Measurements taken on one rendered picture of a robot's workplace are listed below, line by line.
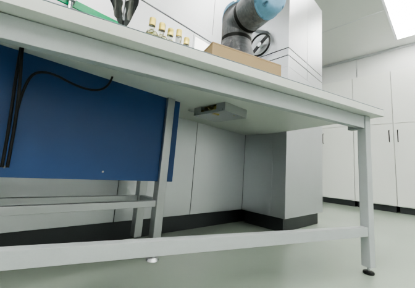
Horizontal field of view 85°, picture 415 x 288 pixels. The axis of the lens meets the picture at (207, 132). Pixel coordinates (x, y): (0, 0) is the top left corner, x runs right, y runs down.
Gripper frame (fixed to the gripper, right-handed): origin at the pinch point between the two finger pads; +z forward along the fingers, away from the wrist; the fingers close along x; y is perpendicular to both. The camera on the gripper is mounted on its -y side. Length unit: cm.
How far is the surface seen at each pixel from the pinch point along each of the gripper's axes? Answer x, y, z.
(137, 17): -3, -59, 9
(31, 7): -15.2, 24.7, -5.1
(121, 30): 3.0, 21.0, -3.2
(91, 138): -7.8, 16.0, 37.8
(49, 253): -5, 58, 38
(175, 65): 18.0, 17.7, 4.6
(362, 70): 376, -289, 61
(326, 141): 314, -205, 172
